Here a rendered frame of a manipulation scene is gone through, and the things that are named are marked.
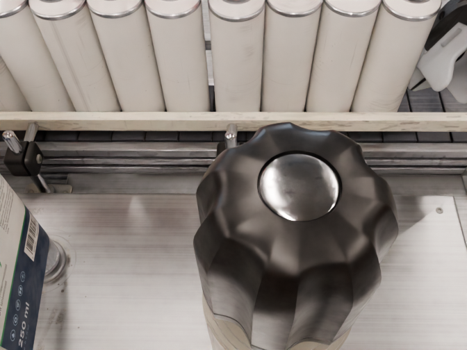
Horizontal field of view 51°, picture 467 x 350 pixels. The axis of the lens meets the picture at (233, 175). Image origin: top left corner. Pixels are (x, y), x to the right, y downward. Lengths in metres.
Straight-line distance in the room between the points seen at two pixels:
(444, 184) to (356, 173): 0.45
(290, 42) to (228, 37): 0.06
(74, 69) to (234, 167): 0.36
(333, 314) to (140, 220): 0.34
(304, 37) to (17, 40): 0.27
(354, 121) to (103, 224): 0.28
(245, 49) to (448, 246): 0.27
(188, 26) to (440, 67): 0.24
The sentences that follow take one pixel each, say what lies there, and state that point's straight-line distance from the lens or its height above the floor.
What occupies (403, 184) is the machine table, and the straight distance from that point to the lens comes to 0.61.
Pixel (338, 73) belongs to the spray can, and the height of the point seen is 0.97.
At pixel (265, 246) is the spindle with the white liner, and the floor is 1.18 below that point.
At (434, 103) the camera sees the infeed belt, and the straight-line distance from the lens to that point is 0.63.
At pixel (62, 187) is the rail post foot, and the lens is 0.61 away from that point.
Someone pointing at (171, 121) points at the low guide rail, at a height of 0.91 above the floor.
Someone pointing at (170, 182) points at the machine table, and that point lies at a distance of 0.59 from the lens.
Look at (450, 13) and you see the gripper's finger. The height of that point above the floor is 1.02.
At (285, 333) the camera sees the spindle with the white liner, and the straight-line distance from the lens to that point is 0.20.
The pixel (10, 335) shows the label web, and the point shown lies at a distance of 0.41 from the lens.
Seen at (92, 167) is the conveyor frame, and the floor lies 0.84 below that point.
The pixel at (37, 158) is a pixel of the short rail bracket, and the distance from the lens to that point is 0.55.
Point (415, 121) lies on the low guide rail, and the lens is 0.56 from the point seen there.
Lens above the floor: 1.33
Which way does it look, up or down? 58 degrees down
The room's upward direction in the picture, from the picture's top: 2 degrees counter-clockwise
